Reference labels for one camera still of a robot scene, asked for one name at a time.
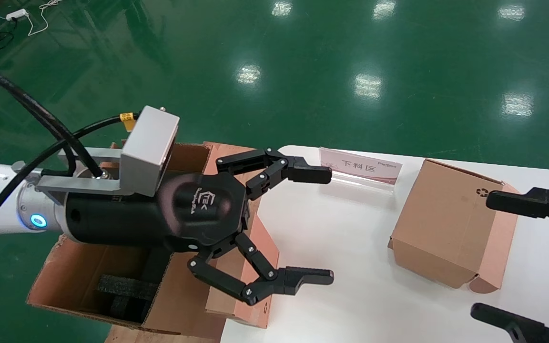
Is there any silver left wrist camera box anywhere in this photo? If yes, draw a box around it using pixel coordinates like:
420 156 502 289
36 106 181 197

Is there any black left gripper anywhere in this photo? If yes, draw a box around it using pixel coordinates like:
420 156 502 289
62 148 335 306

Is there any thick black braided cable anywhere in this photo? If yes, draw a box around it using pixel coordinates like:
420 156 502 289
0 63 106 178

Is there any thin white floor cable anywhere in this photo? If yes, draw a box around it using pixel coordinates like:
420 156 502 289
0 0 61 36

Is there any long black foam strip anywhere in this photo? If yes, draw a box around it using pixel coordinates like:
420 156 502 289
110 248 170 324

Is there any black foam cross block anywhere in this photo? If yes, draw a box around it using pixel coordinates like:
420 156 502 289
96 274 160 303

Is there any small brown cardboard box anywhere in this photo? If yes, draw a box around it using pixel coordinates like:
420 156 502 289
388 158 524 294

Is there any black cable with yellow tag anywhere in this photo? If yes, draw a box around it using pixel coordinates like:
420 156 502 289
0 112 139 232

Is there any acrylic sign with red band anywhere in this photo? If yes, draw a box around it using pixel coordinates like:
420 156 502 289
319 146 403 193

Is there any big open cardboard box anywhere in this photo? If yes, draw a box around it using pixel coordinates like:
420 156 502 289
26 141 227 340

